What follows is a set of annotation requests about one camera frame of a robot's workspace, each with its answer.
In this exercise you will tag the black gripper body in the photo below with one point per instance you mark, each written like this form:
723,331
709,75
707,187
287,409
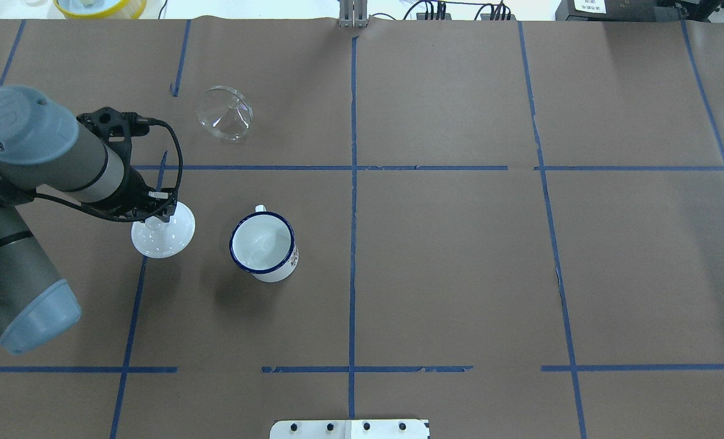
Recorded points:
135,187

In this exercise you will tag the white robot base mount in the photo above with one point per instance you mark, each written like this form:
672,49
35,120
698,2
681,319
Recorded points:
351,428

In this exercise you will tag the white ceramic lid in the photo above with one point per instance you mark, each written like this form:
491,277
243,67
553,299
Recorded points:
158,239

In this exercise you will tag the yellow tape roll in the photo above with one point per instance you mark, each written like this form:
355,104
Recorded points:
101,10

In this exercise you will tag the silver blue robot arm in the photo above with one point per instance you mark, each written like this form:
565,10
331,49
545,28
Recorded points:
82,162

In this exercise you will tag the white enamel mug blue rim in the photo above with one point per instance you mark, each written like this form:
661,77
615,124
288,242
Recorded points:
263,244

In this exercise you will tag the aluminium frame post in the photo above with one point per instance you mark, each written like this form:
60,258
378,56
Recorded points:
353,13

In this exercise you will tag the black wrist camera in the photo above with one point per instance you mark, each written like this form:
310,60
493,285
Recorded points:
116,129

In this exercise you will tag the clear glass funnel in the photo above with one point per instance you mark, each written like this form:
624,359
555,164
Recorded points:
225,113

